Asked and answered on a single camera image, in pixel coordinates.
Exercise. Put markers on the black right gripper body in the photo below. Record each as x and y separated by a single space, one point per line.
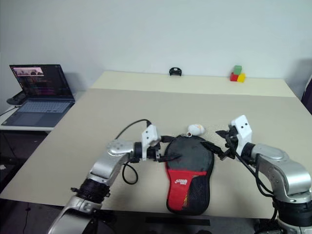
232 146

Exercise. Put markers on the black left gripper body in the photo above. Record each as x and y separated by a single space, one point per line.
154 153

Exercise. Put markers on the black red paddle case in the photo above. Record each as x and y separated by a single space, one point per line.
178 185

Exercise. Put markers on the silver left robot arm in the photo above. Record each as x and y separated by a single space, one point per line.
104 168

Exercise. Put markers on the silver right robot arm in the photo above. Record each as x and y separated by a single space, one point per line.
285 168

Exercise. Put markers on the red cube block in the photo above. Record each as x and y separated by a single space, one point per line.
234 77

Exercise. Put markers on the yellow cube block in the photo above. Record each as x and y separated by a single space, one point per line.
241 78

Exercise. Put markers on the green cube block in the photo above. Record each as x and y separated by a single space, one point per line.
237 69

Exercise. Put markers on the small black round object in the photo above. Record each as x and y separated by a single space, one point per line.
175 72

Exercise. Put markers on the dark chair back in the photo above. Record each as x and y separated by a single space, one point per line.
307 92

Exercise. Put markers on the open dark laptop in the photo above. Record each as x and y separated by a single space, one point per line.
41 107

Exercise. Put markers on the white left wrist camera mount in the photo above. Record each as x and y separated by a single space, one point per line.
150 135

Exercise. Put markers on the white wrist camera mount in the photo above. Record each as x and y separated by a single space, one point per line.
242 131
150 135

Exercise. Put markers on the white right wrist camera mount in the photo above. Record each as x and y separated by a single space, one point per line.
242 131

